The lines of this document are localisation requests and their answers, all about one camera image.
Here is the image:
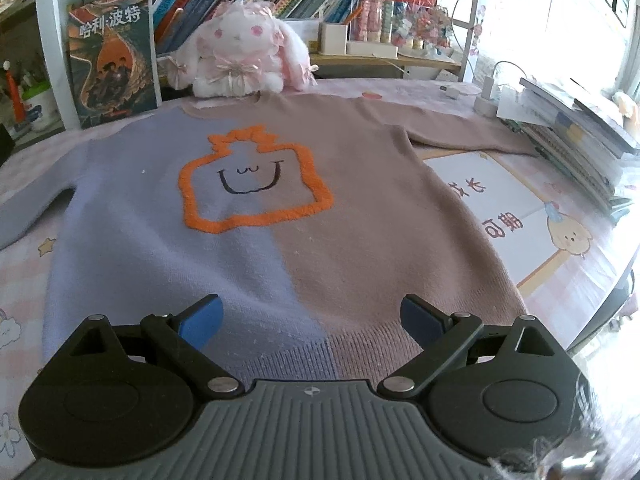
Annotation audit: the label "white plastic pen cup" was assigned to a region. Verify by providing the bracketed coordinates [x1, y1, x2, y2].
[22, 81, 60, 132]

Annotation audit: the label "red boxed candy tubes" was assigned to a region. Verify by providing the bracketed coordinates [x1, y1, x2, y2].
[348, 0, 452, 55]

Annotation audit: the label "purple and tan sweater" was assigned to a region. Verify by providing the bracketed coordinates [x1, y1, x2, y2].
[1, 93, 532, 382]

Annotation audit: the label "stack of notebooks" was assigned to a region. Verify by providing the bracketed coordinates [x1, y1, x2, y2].
[494, 78, 639, 221]

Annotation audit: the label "pink checkered cartoon desk mat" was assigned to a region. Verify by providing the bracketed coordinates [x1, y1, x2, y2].
[1, 79, 639, 479]

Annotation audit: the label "white pink plush bunny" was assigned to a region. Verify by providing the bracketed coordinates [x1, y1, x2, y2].
[162, 2, 317, 99]

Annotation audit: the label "red tassel ornament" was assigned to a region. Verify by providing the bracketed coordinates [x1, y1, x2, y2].
[2, 60, 26, 124]

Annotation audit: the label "white metal bookshelf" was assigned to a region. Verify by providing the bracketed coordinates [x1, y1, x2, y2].
[0, 0, 484, 116]

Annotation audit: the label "white cardboard box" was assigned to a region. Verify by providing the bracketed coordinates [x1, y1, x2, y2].
[319, 23, 348, 56]

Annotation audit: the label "Harry Potter book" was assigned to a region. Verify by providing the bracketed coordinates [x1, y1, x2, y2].
[67, 0, 160, 128]

